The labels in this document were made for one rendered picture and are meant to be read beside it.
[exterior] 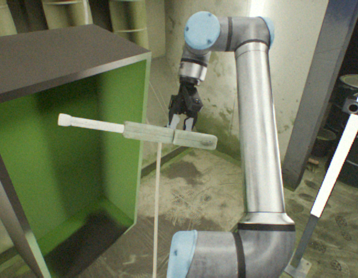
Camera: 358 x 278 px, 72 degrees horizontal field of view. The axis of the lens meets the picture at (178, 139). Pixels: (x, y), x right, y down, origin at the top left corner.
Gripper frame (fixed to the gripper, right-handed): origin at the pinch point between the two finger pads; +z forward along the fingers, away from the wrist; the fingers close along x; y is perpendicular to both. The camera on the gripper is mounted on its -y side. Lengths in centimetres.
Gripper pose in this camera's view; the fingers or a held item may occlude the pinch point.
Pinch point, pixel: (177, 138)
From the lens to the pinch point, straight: 83.1
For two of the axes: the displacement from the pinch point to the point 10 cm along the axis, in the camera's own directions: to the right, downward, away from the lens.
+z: -2.4, 9.6, 1.4
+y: -3.2, -2.1, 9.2
